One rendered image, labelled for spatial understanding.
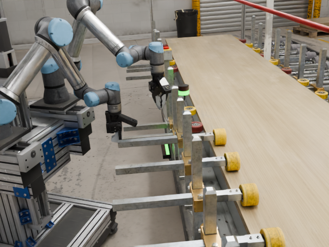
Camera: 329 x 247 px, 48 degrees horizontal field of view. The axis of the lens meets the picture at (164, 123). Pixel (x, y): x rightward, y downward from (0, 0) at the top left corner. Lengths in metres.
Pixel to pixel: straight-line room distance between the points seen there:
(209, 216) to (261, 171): 0.55
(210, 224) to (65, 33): 1.03
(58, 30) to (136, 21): 8.05
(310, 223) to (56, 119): 1.46
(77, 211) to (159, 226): 0.59
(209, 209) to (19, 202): 1.43
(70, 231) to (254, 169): 1.33
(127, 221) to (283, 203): 1.61
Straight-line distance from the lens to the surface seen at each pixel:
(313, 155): 1.81
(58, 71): 2.15
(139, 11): 9.69
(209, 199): 1.10
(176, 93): 2.00
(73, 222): 2.58
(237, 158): 1.58
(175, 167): 1.56
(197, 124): 2.06
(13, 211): 2.32
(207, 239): 1.16
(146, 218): 2.84
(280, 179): 1.59
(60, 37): 1.69
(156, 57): 1.92
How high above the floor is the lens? 1.73
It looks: 23 degrees down
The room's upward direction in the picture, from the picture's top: 3 degrees counter-clockwise
